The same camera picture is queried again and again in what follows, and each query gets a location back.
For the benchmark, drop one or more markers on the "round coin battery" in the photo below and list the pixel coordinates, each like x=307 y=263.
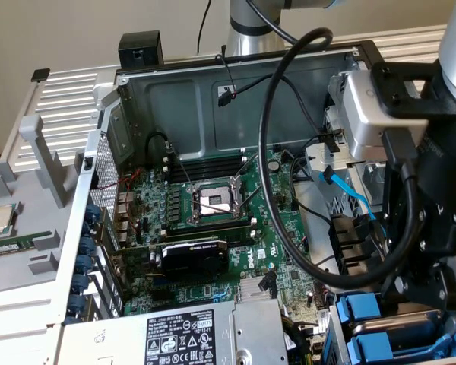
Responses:
x=275 y=165

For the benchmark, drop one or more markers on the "empty blue disk carrier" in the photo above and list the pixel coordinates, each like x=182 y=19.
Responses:
x=368 y=346

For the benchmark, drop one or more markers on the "black box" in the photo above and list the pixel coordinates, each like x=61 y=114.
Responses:
x=140 y=43

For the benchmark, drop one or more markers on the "metal CPU socket cover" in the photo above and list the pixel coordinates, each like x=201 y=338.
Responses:
x=251 y=171

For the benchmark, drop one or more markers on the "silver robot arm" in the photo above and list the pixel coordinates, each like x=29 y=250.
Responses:
x=251 y=38

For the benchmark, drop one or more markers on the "thin metal locking lever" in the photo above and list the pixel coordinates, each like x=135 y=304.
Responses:
x=181 y=167
x=213 y=205

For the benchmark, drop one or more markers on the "hard disk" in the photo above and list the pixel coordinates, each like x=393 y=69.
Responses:
x=359 y=308

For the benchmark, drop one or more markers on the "metal disk bay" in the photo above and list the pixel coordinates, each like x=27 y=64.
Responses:
x=339 y=338

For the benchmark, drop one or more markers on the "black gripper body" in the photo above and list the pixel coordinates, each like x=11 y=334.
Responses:
x=444 y=182

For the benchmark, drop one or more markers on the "grey parts rack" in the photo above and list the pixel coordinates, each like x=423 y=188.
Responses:
x=42 y=213

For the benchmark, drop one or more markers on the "blue slot retention clip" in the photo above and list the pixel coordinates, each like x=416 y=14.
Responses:
x=93 y=211
x=89 y=229
x=81 y=284
x=84 y=264
x=78 y=304
x=87 y=246

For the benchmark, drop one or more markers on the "green motherboard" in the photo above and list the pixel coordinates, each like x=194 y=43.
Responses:
x=268 y=228

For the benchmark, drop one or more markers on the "silver chipset heat sink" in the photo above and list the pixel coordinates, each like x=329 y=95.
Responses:
x=249 y=289

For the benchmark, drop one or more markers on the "CPU socket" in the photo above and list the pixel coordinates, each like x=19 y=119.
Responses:
x=209 y=195

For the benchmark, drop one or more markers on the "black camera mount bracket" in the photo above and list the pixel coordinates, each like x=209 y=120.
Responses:
x=403 y=87

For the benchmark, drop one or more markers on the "open PC case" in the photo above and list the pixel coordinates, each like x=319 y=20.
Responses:
x=175 y=114

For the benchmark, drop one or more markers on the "black RAM slot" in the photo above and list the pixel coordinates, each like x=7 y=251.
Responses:
x=213 y=223
x=237 y=238
x=209 y=161
x=209 y=171

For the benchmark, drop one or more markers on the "silver power supply unit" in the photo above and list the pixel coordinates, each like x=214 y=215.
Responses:
x=251 y=334

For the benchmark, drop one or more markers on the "black graphics card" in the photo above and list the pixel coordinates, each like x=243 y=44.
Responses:
x=197 y=262

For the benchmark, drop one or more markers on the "green RAM stick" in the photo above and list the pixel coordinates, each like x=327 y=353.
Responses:
x=15 y=243

